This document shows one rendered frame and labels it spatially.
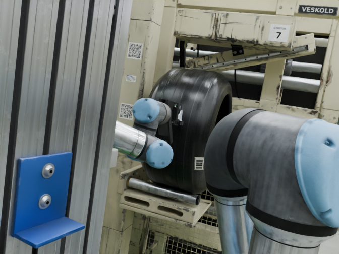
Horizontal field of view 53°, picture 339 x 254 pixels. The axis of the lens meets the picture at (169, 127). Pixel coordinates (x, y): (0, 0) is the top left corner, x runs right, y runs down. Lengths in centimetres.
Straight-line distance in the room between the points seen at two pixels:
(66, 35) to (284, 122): 28
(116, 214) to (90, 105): 135
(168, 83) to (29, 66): 110
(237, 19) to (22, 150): 152
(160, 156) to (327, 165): 57
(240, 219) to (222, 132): 16
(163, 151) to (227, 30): 103
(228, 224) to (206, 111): 82
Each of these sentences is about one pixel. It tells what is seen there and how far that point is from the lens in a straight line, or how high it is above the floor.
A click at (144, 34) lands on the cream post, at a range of 165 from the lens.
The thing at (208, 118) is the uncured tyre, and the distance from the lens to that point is 136.
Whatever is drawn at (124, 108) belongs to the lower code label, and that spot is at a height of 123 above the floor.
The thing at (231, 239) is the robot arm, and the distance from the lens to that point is 61.
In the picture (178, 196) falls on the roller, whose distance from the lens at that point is 153.
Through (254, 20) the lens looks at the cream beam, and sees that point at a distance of 179.
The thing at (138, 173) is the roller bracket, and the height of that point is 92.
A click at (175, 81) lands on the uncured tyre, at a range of 145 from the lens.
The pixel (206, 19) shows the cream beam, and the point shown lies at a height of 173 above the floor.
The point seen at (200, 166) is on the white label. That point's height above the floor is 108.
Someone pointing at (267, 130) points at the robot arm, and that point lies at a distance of 45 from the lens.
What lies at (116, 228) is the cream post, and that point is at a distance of 180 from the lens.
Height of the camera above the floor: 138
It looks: 7 degrees down
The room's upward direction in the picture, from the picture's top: 9 degrees clockwise
